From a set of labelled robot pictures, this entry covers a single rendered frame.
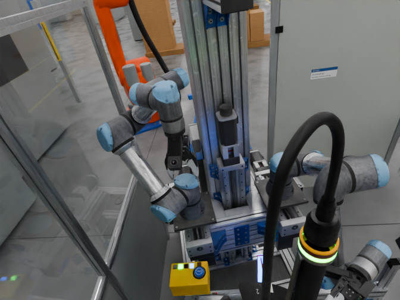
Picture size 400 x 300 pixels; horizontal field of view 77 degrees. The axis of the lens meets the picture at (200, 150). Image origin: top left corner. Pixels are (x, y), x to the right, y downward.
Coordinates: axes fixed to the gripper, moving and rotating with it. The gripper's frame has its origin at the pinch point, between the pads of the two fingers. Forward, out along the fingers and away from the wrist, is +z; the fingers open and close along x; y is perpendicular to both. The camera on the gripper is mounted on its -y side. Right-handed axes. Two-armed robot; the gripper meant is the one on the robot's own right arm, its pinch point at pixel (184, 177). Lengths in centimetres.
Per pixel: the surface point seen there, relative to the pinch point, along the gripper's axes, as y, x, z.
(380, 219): 80, -153, 148
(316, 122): -54, -21, -52
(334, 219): -51, -26, -38
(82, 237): -7.9, 45.1, 19.9
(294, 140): -54, -19, -51
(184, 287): -19.5, 6.2, 42.0
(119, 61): 333, 128, 42
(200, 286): -19.5, -0.1, 42.3
